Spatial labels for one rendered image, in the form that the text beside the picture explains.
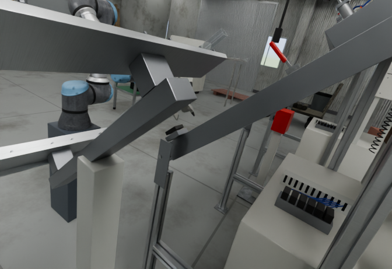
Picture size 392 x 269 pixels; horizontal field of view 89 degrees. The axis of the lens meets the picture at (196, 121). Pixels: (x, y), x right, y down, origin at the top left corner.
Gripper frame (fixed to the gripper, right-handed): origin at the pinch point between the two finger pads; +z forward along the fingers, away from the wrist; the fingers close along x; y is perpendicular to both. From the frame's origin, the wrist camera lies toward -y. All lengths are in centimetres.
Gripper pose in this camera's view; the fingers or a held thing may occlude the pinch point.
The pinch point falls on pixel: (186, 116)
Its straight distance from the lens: 89.5
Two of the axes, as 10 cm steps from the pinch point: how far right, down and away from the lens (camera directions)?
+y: -7.0, 4.2, 5.8
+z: 4.3, 9.0, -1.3
